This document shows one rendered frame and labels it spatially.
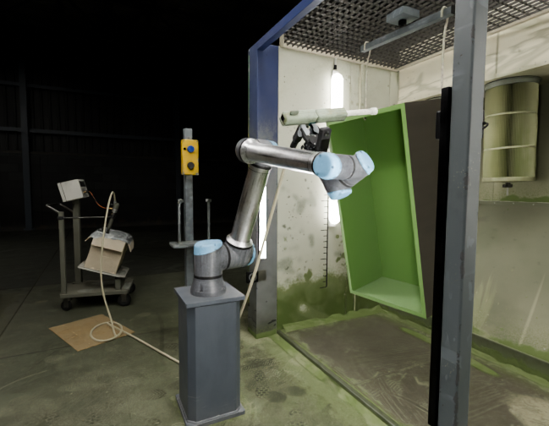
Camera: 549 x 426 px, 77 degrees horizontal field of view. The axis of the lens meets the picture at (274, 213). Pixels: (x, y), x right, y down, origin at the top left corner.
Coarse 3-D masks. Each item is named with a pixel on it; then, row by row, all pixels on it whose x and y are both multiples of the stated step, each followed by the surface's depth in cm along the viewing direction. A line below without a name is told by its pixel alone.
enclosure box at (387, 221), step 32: (352, 128) 238; (384, 128) 231; (416, 128) 182; (384, 160) 237; (416, 160) 183; (352, 192) 242; (384, 192) 243; (416, 192) 185; (352, 224) 244; (384, 224) 250; (416, 224) 186; (352, 256) 245; (384, 256) 258; (416, 256) 191; (352, 288) 247; (384, 288) 243; (416, 288) 235
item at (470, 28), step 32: (480, 0) 75; (480, 32) 76; (480, 64) 76; (480, 96) 77; (480, 128) 78; (448, 192) 81; (448, 224) 81; (448, 256) 81; (448, 288) 82; (448, 320) 82; (448, 352) 82; (448, 384) 82; (448, 416) 83
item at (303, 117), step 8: (288, 112) 137; (296, 112) 137; (304, 112) 140; (312, 112) 142; (320, 112) 143; (328, 112) 145; (336, 112) 146; (344, 112) 148; (352, 112) 151; (360, 112) 153; (368, 112) 155; (376, 112) 157; (280, 120) 140; (288, 120) 136; (296, 120) 138; (304, 120) 140; (312, 120) 142; (320, 120) 144; (328, 120) 146; (336, 120) 149; (344, 120) 151; (296, 136) 151; (296, 144) 155
